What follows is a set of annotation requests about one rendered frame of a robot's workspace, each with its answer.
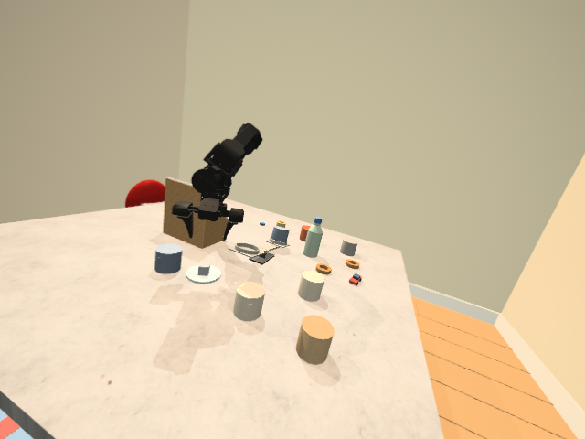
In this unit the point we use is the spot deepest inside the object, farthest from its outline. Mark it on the orange ring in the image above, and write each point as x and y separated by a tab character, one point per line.
352	264
323	266

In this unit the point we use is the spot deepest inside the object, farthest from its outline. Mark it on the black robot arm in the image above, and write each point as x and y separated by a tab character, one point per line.
226	162

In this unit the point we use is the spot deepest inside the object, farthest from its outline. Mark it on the red toy car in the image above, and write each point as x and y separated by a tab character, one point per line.
355	279

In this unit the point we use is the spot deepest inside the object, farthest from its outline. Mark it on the white round dish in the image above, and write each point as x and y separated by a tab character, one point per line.
214	274

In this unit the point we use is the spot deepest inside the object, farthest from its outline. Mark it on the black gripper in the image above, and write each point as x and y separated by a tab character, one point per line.
185	211

